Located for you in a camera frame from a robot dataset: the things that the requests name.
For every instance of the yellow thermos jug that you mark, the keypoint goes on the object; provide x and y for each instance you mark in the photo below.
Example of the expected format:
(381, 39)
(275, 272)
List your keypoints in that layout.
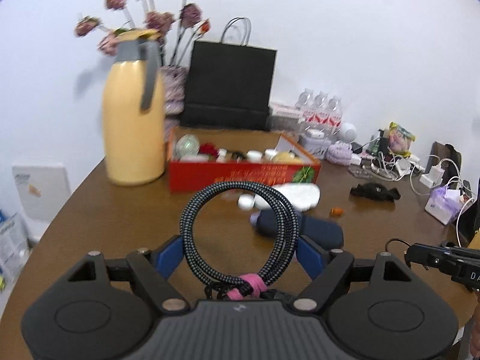
(133, 111)

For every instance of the decorated tin box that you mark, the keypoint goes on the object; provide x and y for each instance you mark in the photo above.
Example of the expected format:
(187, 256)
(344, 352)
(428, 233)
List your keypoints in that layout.
(316, 146)

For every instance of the alpaca plush toy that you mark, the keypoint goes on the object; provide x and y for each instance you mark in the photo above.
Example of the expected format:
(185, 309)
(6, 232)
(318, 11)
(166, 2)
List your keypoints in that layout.
(287, 157)

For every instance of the black phone stand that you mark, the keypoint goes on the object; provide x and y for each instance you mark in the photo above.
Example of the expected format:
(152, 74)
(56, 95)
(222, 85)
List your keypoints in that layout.
(467, 222)

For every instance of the left water bottle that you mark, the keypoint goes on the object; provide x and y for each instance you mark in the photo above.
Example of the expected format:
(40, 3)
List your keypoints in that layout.
(305, 106)

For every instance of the white round jar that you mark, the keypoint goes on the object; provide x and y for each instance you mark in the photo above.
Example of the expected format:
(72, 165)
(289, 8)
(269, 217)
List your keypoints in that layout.
(254, 156)

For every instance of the black glove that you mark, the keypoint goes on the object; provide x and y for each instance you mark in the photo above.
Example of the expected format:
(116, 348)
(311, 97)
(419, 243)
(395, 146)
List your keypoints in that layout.
(376, 192)

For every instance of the green ball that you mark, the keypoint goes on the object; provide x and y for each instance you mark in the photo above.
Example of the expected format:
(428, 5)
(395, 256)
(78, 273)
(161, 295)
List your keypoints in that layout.
(187, 145)

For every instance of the purple scrunchie towel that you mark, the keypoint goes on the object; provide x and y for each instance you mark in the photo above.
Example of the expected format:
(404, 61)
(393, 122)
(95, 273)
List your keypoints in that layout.
(339, 153)

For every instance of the translucent plastic container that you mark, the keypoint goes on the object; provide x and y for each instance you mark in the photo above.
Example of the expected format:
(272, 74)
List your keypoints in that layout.
(197, 158)

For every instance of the purple cloth pouch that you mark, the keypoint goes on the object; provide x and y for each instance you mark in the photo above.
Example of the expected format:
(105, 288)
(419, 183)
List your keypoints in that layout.
(254, 218)

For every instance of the dried pink flowers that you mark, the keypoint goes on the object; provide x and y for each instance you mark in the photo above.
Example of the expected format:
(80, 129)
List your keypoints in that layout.
(174, 33)

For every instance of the blue white paper bags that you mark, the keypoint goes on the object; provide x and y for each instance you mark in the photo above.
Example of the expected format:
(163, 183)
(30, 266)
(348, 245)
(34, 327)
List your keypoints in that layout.
(14, 248)

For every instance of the middle water bottle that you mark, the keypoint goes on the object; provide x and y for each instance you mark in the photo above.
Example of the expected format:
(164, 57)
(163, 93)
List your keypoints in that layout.
(320, 112)

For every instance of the red cardboard box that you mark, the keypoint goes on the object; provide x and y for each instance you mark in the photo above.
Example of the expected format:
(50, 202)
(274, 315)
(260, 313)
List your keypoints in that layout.
(193, 175)

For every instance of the snack packet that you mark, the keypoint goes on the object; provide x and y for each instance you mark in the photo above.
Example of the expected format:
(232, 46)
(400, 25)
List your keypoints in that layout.
(399, 139)

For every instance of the person right hand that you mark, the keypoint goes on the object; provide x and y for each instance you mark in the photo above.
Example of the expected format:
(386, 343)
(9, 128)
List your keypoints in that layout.
(474, 344)

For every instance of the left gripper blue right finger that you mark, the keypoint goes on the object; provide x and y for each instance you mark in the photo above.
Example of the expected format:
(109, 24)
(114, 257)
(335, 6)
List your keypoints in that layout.
(329, 271)

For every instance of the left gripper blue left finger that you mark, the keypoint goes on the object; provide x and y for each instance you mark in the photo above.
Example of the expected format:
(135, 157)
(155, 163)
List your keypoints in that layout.
(150, 272)

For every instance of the right water bottle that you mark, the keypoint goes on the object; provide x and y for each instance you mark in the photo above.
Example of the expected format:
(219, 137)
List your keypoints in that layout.
(335, 116)

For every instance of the white earbuds case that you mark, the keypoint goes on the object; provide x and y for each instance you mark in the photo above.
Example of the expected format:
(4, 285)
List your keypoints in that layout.
(315, 133)

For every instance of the navy blue pouch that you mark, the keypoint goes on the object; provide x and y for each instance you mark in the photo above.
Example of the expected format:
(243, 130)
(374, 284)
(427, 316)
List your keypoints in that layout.
(327, 234)

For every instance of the red flower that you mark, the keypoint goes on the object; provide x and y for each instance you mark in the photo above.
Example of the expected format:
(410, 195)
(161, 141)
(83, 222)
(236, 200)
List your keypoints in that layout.
(208, 149)

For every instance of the water bottle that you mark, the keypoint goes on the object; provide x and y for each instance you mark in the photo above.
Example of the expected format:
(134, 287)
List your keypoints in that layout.
(320, 112)
(305, 106)
(335, 116)

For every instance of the purple tissue pack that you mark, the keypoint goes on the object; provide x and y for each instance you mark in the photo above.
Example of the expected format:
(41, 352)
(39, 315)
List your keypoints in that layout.
(445, 204)

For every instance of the black paper bag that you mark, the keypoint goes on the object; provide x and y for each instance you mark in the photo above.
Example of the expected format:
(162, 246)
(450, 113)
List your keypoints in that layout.
(228, 85)

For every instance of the white cloth bag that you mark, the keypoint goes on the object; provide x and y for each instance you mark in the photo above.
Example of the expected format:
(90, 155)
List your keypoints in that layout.
(303, 197)

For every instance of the white round speaker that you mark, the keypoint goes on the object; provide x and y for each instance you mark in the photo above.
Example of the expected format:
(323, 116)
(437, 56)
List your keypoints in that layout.
(347, 132)

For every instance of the small orange object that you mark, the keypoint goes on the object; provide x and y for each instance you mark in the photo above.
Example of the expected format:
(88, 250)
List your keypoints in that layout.
(336, 212)

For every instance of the clear container with white lid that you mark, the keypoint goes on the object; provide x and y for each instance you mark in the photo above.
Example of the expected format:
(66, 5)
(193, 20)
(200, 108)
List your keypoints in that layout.
(285, 119)

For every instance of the purple ribbed vase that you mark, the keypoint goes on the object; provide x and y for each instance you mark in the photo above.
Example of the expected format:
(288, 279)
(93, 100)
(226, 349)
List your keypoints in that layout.
(174, 85)

